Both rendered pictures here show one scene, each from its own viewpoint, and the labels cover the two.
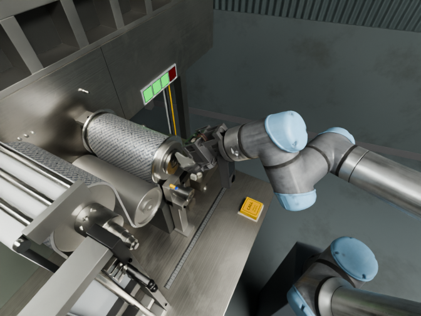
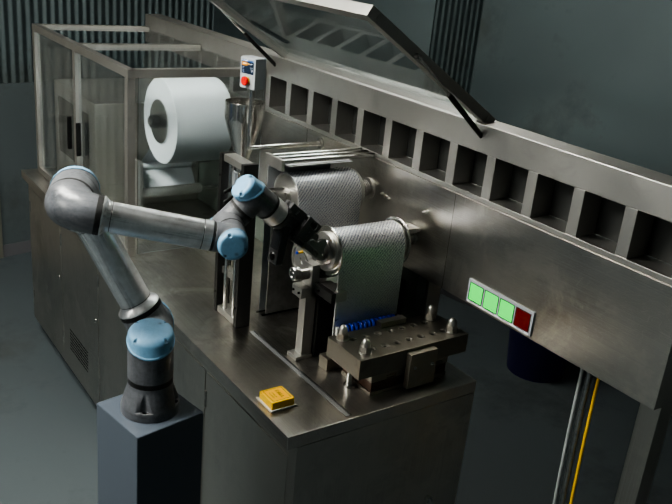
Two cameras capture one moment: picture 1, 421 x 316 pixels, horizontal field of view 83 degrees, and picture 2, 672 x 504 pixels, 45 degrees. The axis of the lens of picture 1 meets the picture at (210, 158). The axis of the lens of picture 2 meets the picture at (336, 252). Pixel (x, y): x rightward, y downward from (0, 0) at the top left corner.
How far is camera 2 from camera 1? 2.33 m
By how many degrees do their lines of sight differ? 89
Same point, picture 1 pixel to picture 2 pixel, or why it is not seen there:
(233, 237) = (255, 377)
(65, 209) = (274, 162)
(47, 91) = (409, 184)
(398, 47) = not seen: outside the picture
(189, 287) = (238, 340)
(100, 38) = (462, 189)
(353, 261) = (150, 324)
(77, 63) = (434, 187)
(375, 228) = not seen: outside the picture
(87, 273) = (237, 160)
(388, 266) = not seen: outside the picture
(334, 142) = (229, 223)
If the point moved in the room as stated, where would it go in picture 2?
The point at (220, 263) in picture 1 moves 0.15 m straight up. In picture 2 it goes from (239, 360) to (242, 314)
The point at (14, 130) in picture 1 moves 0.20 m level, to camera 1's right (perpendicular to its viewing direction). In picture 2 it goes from (384, 186) to (357, 200)
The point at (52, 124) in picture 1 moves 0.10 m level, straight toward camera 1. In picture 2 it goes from (398, 207) to (368, 207)
